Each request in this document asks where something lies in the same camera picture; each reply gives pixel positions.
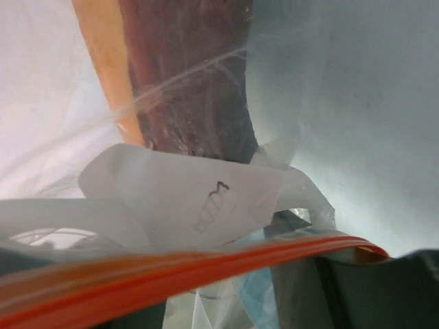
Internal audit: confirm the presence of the clear zip bag orange seal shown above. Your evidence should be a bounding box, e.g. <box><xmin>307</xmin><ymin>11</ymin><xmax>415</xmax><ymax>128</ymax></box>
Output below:
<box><xmin>0</xmin><ymin>0</ymin><xmax>392</xmax><ymax>329</ymax></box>

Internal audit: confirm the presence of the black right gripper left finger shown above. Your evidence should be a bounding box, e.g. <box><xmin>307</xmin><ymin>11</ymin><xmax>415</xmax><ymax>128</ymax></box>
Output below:
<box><xmin>0</xmin><ymin>239</ymin><xmax>169</xmax><ymax>329</ymax></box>

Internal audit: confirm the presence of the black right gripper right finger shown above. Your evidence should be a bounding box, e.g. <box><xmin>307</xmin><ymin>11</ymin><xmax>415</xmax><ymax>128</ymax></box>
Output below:
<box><xmin>274</xmin><ymin>249</ymin><xmax>438</xmax><ymax>328</ymax></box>

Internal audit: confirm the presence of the orange fake carrot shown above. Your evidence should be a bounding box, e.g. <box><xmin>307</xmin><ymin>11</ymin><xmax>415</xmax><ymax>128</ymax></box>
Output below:
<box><xmin>73</xmin><ymin>1</ymin><xmax>258</xmax><ymax>164</ymax></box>

